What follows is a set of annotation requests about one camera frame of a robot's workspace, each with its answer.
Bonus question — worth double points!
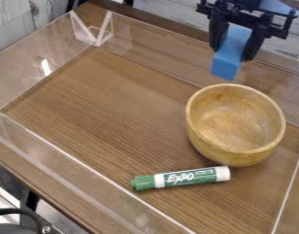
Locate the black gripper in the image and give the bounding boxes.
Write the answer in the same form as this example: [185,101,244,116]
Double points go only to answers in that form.
[196,0,299,61]

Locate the blue rectangular block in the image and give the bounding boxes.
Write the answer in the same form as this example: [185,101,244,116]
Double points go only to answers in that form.
[209,26,251,80]

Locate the brown wooden bowl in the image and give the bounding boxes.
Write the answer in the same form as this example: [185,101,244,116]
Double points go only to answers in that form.
[185,83,285,167]

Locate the clear acrylic tray walls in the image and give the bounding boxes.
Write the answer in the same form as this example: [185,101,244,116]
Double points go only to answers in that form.
[0,6,299,234]

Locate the green Expo marker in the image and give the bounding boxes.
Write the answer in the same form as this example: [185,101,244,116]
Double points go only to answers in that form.
[130,165,231,191]

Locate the black equipment bottom left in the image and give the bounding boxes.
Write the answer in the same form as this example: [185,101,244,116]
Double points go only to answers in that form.
[0,207,64,234]

